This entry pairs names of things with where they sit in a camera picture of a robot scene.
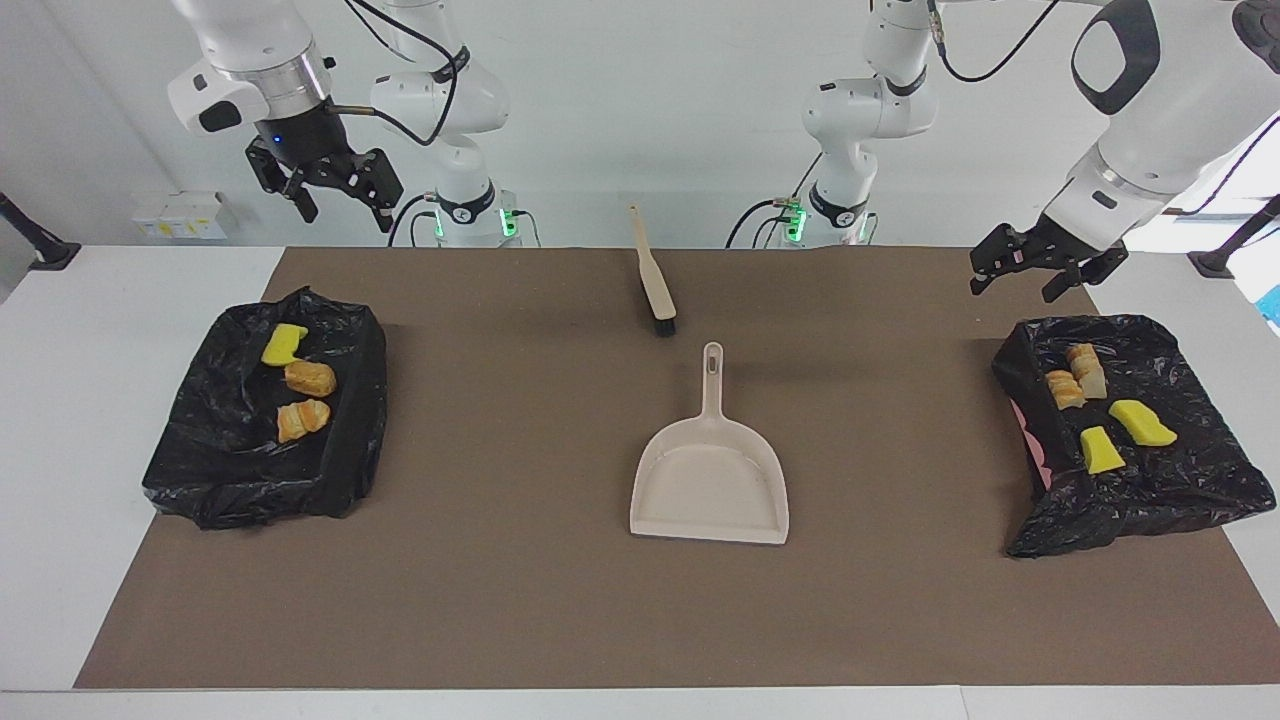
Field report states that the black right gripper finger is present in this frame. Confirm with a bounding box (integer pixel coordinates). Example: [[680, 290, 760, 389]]
[[340, 148, 405, 234], [248, 145, 319, 224]]

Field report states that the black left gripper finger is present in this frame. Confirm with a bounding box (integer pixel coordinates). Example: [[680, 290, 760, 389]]
[[969, 250, 1021, 296], [1042, 262, 1111, 304]]

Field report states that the yellow sponge piece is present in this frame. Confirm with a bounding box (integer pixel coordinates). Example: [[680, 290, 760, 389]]
[[261, 323, 310, 368], [1108, 399, 1179, 448], [1080, 426, 1127, 475]]

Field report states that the brown croquette toy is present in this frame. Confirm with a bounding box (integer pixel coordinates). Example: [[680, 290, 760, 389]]
[[284, 359, 338, 398]]

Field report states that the striped croissant toy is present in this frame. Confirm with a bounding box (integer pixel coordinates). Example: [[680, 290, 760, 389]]
[[276, 398, 332, 444]]

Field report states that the beige hand brush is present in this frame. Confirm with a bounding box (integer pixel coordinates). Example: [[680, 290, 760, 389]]
[[627, 204, 678, 338]]

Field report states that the beige plastic dustpan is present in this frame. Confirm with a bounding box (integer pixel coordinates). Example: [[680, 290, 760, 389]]
[[629, 342, 791, 546]]

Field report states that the pink bin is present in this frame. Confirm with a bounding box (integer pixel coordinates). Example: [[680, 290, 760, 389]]
[[1010, 398, 1053, 493]]

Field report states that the black plastic trash bag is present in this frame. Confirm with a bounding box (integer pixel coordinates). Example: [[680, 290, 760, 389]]
[[142, 286, 389, 531], [992, 314, 1278, 559]]

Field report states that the brown table mat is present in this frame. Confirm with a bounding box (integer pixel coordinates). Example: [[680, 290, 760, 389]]
[[75, 246, 1280, 691]]

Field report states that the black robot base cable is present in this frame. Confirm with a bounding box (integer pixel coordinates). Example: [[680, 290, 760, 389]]
[[725, 150, 823, 248], [388, 193, 441, 248]]

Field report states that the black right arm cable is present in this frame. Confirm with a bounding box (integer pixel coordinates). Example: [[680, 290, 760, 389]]
[[330, 0, 463, 148]]

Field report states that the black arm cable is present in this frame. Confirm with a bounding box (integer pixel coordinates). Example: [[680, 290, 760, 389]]
[[330, 0, 463, 148], [925, 0, 1280, 217]]

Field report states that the black camera stand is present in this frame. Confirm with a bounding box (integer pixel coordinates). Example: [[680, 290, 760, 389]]
[[0, 190, 81, 273], [1188, 193, 1280, 279]]

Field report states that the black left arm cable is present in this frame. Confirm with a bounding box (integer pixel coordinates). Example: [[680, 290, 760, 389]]
[[925, 0, 1280, 217]]

